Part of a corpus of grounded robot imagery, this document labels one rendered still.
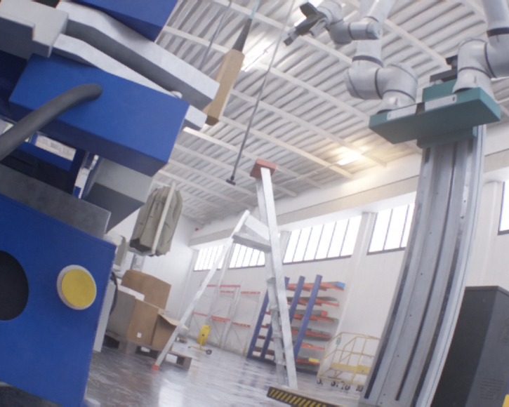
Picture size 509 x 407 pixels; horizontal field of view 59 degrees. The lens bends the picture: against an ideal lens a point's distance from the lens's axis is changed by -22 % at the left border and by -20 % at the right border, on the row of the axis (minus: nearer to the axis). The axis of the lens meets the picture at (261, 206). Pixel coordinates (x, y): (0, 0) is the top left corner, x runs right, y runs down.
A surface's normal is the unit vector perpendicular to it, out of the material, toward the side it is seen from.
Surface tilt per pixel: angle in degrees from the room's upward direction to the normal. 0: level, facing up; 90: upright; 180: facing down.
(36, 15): 90
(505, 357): 90
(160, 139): 90
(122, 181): 90
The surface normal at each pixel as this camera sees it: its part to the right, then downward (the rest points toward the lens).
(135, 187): 0.40, -0.13
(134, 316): 0.88, 0.14
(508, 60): -0.69, 0.43
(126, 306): -0.29, -0.33
